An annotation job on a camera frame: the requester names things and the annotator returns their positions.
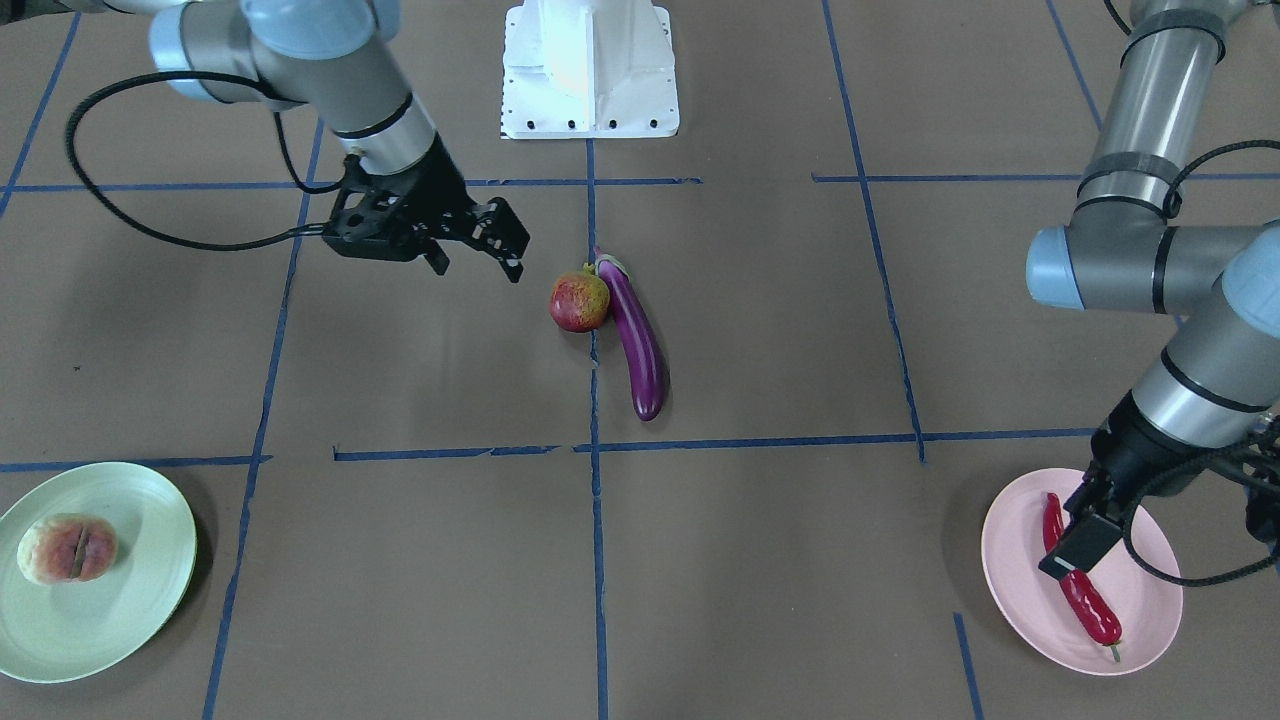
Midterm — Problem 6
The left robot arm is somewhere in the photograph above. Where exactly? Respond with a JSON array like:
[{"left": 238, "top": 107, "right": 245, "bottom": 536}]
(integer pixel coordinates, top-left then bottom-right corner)
[{"left": 1027, "top": 1, "right": 1279, "bottom": 587}]

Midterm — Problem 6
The red yellow pomegranate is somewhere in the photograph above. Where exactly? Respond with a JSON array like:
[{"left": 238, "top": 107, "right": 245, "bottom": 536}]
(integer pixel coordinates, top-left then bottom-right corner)
[{"left": 548, "top": 263, "right": 611, "bottom": 333}]

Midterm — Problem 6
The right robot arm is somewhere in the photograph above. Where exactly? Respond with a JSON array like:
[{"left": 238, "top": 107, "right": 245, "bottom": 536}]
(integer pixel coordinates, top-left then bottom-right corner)
[{"left": 3, "top": 1, "right": 530, "bottom": 282}]

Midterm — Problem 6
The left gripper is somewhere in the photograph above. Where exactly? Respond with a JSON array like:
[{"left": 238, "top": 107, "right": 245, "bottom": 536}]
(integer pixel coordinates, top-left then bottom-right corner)
[{"left": 1038, "top": 392, "right": 1208, "bottom": 580}]

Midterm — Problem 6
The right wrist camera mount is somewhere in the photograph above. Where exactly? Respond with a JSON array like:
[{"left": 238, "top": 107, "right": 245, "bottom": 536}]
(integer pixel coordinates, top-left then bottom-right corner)
[{"left": 320, "top": 154, "right": 428, "bottom": 263}]

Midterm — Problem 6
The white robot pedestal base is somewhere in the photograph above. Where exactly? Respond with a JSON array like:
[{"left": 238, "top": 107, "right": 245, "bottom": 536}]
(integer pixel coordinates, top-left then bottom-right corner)
[{"left": 500, "top": 1, "right": 681, "bottom": 141}]

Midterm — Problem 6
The red chili pepper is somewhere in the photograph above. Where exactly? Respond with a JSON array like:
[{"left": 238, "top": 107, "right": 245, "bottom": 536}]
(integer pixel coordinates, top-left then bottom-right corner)
[{"left": 1041, "top": 492, "right": 1123, "bottom": 664}]

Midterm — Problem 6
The peach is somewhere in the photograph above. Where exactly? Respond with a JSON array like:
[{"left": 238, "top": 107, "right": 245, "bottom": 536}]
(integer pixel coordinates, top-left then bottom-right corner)
[{"left": 15, "top": 512, "right": 120, "bottom": 585}]

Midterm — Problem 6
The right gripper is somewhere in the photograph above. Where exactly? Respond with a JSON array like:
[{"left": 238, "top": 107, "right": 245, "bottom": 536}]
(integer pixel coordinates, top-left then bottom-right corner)
[{"left": 411, "top": 135, "right": 530, "bottom": 284}]

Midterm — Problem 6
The pink plate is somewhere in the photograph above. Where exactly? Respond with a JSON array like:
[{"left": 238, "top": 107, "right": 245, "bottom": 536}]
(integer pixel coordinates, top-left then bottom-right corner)
[{"left": 980, "top": 468, "right": 1184, "bottom": 676}]

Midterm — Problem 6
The green plate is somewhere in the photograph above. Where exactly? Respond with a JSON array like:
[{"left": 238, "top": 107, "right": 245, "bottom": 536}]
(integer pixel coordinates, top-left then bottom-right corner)
[{"left": 1, "top": 462, "right": 197, "bottom": 684}]

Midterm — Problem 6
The purple eggplant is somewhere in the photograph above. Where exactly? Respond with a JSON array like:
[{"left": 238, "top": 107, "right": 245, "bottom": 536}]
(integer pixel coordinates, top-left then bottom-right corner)
[{"left": 595, "top": 252, "right": 668, "bottom": 421}]

